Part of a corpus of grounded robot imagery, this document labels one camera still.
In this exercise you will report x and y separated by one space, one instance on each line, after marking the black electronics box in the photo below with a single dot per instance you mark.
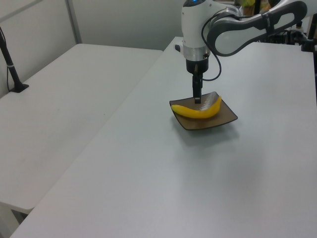
282 37

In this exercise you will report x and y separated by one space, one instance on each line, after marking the yellow banana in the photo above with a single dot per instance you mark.
198 112

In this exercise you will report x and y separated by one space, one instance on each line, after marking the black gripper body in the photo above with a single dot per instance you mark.
196 65

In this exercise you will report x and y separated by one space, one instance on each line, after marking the square brown ceramic plate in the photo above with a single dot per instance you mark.
213 121

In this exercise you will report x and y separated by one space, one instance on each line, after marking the white grey small device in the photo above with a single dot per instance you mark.
178 47

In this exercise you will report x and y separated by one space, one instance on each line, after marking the black camera stand pole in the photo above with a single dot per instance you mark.
10 64

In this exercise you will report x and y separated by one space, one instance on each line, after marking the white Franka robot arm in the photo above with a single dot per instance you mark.
223 27

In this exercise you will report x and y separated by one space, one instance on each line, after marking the black clamped stand pole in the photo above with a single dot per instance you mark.
310 34

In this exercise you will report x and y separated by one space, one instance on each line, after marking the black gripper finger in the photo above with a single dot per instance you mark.
201 80
196 89

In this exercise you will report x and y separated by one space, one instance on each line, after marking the grey partition post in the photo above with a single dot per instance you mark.
74 21

